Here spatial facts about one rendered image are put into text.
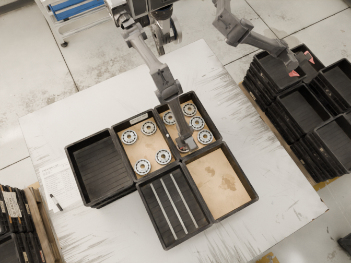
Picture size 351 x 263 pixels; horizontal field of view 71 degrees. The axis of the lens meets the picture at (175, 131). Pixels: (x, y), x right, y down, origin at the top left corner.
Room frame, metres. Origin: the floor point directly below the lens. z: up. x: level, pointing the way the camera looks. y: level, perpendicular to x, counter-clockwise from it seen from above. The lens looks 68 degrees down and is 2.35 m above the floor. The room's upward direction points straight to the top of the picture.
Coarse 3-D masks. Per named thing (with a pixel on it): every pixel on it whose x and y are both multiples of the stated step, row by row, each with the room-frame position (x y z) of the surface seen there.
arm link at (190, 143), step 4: (192, 128) 0.50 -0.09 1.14; (180, 136) 0.46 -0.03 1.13; (184, 140) 0.45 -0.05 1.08; (188, 140) 0.45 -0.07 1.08; (192, 140) 0.45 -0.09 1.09; (188, 144) 0.43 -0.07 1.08; (192, 144) 0.43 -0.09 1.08; (196, 144) 0.44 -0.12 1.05; (188, 148) 0.42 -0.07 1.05; (192, 148) 0.41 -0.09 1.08; (196, 148) 0.41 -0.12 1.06
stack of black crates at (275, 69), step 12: (252, 60) 1.42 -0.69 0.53; (264, 60) 1.45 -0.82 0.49; (276, 60) 1.45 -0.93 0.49; (252, 72) 1.36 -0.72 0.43; (264, 72) 1.26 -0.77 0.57; (276, 72) 1.32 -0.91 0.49; (300, 72) 1.27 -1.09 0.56; (252, 84) 1.32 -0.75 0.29; (264, 84) 1.21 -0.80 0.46; (276, 84) 1.13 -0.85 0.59; (288, 84) 1.13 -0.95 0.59; (252, 96) 1.25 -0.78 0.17; (264, 96) 1.16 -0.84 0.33; (276, 96) 1.08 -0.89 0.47; (264, 108) 1.10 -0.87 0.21
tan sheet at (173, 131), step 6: (186, 102) 0.82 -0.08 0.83; (192, 102) 0.82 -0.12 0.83; (162, 114) 0.73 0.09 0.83; (198, 114) 0.73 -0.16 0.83; (162, 120) 0.69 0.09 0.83; (186, 120) 0.69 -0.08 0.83; (168, 126) 0.64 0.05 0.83; (174, 126) 0.64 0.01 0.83; (204, 126) 0.64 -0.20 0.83; (174, 132) 0.60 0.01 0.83; (174, 138) 0.56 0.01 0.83; (198, 144) 0.52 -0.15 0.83
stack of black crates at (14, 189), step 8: (0, 184) 0.31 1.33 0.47; (0, 192) 0.25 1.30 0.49; (16, 192) 0.28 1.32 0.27; (24, 192) 0.30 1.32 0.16; (0, 200) 0.19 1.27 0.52; (24, 200) 0.22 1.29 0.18; (0, 208) 0.13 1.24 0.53; (24, 208) 0.16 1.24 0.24; (0, 216) 0.08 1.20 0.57; (8, 216) 0.08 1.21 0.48; (24, 216) 0.09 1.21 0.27; (0, 224) 0.03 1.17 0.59; (8, 224) 0.03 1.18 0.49; (16, 224) 0.03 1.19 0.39; (24, 224) 0.03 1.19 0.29; (32, 224) 0.03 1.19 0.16; (0, 232) -0.02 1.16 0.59; (8, 232) -0.02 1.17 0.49; (16, 232) -0.03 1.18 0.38; (24, 232) -0.03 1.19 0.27; (32, 232) -0.03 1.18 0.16
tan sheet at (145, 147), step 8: (152, 120) 0.69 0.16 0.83; (128, 128) 0.63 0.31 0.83; (136, 128) 0.63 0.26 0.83; (120, 136) 0.57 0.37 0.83; (144, 136) 0.57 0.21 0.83; (152, 136) 0.57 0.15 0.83; (160, 136) 0.57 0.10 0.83; (136, 144) 0.52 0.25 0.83; (144, 144) 0.52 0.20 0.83; (152, 144) 0.52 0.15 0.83; (160, 144) 0.52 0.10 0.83; (128, 152) 0.46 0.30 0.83; (136, 152) 0.46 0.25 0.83; (144, 152) 0.46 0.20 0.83; (152, 152) 0.46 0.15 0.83; (136, 160) 0.41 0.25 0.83; (152, 160) 0.41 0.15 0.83; (152, 168) 0.36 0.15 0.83
